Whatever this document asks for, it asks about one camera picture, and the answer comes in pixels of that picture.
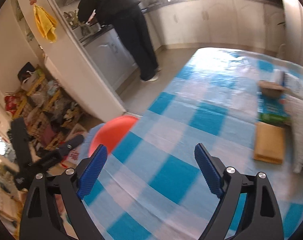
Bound blue cartoon cow packet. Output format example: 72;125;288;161
257;92;289;125

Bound white blue plastic bottle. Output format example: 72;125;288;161
271;69;303;100

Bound cream kitchen cabinets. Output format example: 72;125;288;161
73;0;287;91

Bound blue stool cushion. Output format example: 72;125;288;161
77;123;105;164

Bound cluttered yellow storage rack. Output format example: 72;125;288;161
4;62;84;151

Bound orange plastic bucket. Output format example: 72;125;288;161
87;115;139;157

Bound blue checked tablecloth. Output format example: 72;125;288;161
84;48;303;239

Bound yellow hanging cloth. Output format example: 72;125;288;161
33;4;58;43

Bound person in dark jacket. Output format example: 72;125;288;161
78;0;160;82

